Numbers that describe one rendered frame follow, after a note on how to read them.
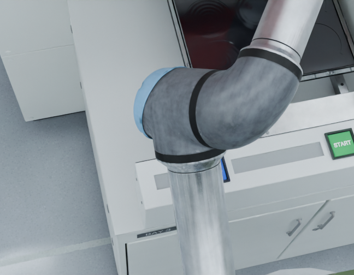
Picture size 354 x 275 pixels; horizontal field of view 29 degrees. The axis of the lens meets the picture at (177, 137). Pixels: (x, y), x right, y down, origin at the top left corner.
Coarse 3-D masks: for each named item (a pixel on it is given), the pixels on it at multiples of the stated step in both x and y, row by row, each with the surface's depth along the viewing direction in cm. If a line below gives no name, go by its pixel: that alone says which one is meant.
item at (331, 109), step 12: (336, 96) 146; (348, 96) 146; (288, 108) 144; (300, 108) 144; (312, 108) 144; (324, 108) 144; (336, 108) 145; (348, 108) 145; (288, 120) 143; (300, 120) 143; (312, 120) 143; (324, 120) 143; (336, 120) 144; (276, 132) 142
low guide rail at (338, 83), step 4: (332, 76) 152; (336, 76) 151; (340, 76) 151; (332, 80) 153; (336, 80) 151; (340, 80) 151; (344, 80) 151; (332, 84) 153; (336, 84) 151; (340, 84) 150; (344, 84) 150; (336, 88) 151; (340, 88) 150; (344, 88) 150; (336, 92) 152; (340, 92) 149; (344, 92) 150; (348, 92) 150
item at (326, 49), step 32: (192, 0) 150; (224, 0) 151; (256, 0) 152; (192, 32) 147; (224, 32) 148; (320, 32) 149; (192, 64) 144; (224, 64) 145; (320, 64) 146; (352, 64) 147
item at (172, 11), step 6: (168, 0) 150; (168, 6) 150; (174, 6) 150; (174, 12) 149; (174, 18) 148; (174, 24) 148; (180, 30) 147; (180, 36) 147; (180, 42) 146; (180, 48) 146; (186, 54) 145; (186, 60) 144; (186, 66) 144
